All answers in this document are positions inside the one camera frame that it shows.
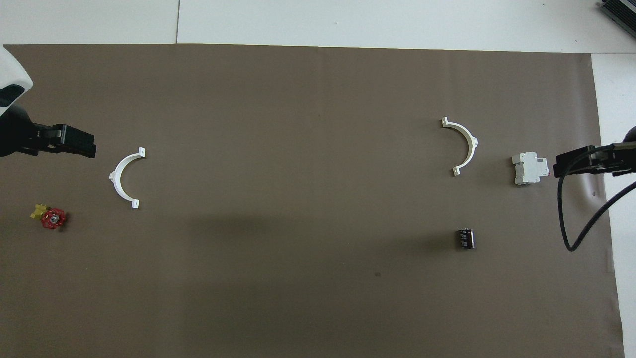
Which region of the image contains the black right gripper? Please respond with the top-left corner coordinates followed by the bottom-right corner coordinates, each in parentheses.
top-left (553, 127), bottom-right (636, 179)

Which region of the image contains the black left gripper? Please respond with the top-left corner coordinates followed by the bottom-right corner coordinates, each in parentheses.
top-left (0, 104), bottom-right (96, 159)

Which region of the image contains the white half pipe clamp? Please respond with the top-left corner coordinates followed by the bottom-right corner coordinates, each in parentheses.
top-left (108, 147), bottom-right (146, 209)
top-left (441, 117), bottom-right (479, 177)

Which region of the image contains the white circuit breaker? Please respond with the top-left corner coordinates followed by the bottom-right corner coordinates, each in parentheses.
top-left (512, 152), bottom-right (550, 186)

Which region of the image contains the red yellow valve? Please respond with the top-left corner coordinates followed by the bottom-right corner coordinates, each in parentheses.
top-left (31, 203), bottom-right (68, 230)

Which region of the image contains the grey ribbed device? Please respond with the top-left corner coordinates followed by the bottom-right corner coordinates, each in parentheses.
top-left (599, 0), bottom-right (636, 25)

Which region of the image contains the brown paper mat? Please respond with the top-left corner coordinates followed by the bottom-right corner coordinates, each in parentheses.
top-left (0, 44), bottom-right (626, 358)

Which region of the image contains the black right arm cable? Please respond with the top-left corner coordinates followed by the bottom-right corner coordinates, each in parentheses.
top-left (557, 147), bottom-right (636, 252)

